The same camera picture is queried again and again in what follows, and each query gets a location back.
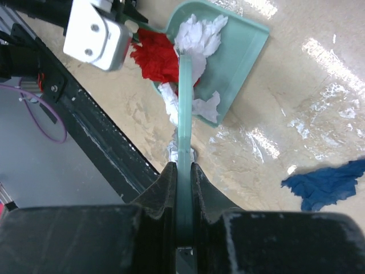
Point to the mint green hand brush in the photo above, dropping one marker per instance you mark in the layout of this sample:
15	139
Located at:
184	198

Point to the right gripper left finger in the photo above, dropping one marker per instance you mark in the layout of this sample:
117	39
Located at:
138	237

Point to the mint green dustpan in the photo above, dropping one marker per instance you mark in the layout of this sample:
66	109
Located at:
226	70

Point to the grey white paper scrap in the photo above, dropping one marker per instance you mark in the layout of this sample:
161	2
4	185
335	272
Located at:
173	149

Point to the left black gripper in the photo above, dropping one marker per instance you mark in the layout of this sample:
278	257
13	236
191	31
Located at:
126	10

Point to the blue paper scrap right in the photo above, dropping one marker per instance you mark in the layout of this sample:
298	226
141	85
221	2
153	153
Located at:
325	186

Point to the red paper scrap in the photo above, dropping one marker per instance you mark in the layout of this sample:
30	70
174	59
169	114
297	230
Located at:
155	55

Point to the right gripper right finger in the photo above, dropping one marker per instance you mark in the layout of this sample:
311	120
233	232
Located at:
228	239

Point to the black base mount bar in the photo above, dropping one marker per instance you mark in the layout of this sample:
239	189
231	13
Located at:
58	146

